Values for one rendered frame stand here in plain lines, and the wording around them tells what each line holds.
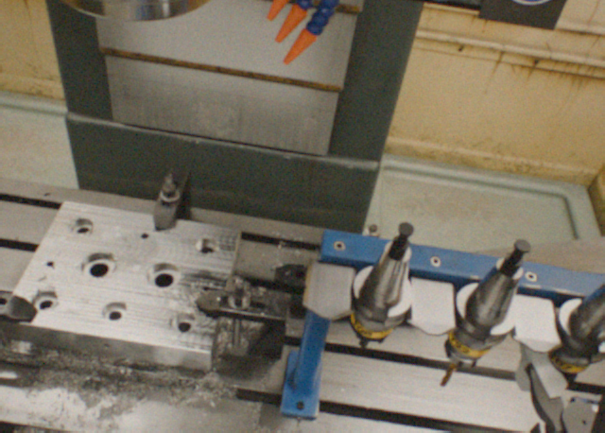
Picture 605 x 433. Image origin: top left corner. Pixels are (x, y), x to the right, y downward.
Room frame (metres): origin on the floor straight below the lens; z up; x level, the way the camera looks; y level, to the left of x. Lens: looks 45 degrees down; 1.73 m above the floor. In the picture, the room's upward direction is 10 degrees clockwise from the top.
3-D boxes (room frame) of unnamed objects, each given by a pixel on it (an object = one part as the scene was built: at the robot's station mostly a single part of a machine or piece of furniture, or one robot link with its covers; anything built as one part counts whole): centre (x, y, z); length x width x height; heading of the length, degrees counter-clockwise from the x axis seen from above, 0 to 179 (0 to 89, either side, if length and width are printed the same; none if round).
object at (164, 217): (0.69, 0.23, 0.97); 0.13 x 0.03 x 0.15; 1
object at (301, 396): (0.45, -0.04, 1.05); 0.10 x 0.05 x 0.30; 1
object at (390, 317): (0.40, -0.09, 1.21); 0.06 x 0.06 x 0.03
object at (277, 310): (0.50, 0.07, 0.97); 0.13 x 0.03 x 0.15; 91
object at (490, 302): (0.40, -0.20, 1.26); 0.04 x 0.04 x 0.07
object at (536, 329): (0.40, -0.26, 1.21); 0.07 x 0.05 x 0.01; 1
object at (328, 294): (0.39, -0.04, 1.21); 0.07 x 0.05 x 0.01; 1
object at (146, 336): (0.54, 0.24, 0.96); 0.29 x 0.23 x 0.05; 91
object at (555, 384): (0.37, -0.27, 1.16); 0.09 x 0.03 x 0.06; 25
